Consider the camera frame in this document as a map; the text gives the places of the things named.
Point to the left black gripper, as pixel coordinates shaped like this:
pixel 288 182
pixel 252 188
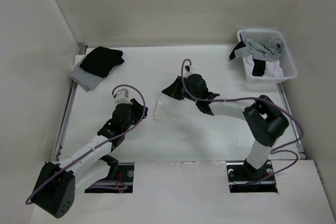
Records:
pixel 138 109

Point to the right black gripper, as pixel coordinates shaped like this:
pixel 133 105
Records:
pixel 173 90

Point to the white tank top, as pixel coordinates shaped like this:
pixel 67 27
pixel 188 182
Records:
pixel 184 112

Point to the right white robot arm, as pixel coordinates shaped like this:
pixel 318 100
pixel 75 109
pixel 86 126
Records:
pixel 266 122

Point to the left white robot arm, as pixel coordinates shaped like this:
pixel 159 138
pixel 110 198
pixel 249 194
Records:
pixel 60 182

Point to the folded grey tank top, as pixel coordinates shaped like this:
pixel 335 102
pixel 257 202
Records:
pixel 84 79

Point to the folded black tank top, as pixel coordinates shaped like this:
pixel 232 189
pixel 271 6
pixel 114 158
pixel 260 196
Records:
pixel 101 61

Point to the crumpled black tank top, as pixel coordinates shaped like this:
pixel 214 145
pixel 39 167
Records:
pixel 255 67

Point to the crumpled grey tank top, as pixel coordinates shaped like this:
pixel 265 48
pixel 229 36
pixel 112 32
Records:
pixel 269 51

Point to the white garment in basket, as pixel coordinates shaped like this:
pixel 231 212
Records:
pixel 273 69

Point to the white plastic laundry basket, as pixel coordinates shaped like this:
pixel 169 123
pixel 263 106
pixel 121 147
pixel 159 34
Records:
pixel 286 61

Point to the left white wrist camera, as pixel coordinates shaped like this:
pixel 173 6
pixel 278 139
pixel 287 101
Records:
pixel 122 96

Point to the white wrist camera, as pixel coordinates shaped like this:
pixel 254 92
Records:
pixel 189 70
pixel 122 96

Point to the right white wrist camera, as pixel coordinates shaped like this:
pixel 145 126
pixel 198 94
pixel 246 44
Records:
pixel 189 70

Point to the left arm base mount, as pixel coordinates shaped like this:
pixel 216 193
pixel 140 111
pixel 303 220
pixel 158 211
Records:
pixel 119 179

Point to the left metal table rail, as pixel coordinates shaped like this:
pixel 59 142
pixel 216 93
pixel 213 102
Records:
pixel 58 142

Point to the metal table rail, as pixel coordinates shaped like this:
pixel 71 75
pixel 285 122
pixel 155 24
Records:
pixel 294 127
pixel 58 142

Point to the right metal table rail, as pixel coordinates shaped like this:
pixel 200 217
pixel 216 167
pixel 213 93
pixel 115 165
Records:
pixel 294 127

